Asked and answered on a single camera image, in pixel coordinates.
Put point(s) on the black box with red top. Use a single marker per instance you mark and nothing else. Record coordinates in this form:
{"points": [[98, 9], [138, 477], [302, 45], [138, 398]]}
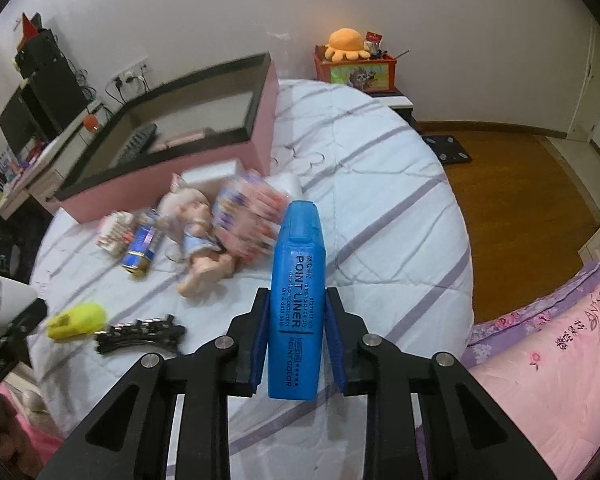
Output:
{"points": [[45, 52]]}

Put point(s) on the pink floral quilt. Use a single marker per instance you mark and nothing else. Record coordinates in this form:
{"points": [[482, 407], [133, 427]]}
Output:
{"points": [[540, 395]]}

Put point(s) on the pink pig doll figure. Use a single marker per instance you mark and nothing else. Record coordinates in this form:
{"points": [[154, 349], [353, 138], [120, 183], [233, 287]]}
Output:
{"points": [[200, 220]]}

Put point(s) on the yellow highlighter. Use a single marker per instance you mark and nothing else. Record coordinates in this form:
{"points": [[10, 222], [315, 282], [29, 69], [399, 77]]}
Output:
{"points": [[77, 321]]}

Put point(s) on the white desk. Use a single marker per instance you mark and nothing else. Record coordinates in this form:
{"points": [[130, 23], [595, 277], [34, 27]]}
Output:
{"points": [[45, 170]]}

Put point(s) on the blue highlighter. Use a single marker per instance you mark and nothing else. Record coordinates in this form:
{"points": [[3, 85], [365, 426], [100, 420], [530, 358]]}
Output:
{"points": [[295, 285]]}

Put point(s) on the black remote control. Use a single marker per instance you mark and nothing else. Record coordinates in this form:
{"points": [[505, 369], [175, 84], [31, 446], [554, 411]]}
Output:
{"points": [[137, 142]]}

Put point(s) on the pink white block toy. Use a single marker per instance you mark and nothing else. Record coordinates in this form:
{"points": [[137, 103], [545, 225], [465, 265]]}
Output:
{"points": [[112, 232]]}

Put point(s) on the orange octopus plush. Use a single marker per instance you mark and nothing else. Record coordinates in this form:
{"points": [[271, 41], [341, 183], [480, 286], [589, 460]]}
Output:
{"points": [[347, 42]]}

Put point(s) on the wall power outlet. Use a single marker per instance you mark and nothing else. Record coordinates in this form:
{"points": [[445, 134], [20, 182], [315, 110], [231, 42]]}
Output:
{"points": [[130, 74]]}

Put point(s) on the black bathroom scale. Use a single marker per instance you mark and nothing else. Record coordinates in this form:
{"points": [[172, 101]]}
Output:
{"points": [[447, 149]]}

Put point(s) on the dark blue gold tin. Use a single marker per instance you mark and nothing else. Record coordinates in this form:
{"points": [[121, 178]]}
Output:
{"points": [[141, 245]]}

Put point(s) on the black white side table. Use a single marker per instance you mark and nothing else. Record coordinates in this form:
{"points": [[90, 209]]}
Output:
{"points": [[397, 102]]}

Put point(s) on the red toy box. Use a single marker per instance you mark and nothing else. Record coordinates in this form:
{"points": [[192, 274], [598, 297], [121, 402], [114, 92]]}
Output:
{"points": [[360, 76]]}

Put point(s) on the black hair clip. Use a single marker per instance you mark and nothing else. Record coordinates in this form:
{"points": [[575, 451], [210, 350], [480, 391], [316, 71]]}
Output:
{"points": [[140, 335]]}

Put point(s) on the pink storage box black rim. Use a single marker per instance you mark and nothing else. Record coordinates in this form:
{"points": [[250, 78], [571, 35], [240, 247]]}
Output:
{"points": [[260, 135]]}

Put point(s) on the pink cloth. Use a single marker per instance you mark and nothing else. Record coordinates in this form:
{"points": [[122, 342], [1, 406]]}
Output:
{"points": [[10, 425]]}

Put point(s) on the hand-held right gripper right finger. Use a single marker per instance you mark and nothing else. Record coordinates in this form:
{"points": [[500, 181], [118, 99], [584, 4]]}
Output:
{"points": [[336, 345]]}

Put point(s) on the tall black speaker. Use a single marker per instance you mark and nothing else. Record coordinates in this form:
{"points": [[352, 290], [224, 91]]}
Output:
{"points": [[55, 95]]}

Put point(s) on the white door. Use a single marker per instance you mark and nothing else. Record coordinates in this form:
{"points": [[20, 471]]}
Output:
{"points": [[587, 90]]}

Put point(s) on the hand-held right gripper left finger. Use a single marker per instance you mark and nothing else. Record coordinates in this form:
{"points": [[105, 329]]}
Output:
{"points": [[260, 340]]}

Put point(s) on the white plastic bottle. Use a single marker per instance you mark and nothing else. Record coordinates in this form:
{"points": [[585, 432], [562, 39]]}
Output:
{"points": [[212, 172]]}

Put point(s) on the white charger adapter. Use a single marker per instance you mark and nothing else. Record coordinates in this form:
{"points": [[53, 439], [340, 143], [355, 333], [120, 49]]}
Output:
{"points": [[290, 185]]}

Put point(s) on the black monitor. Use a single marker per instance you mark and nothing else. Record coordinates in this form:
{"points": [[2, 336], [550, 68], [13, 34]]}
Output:
{"points": [[20, 120]]}

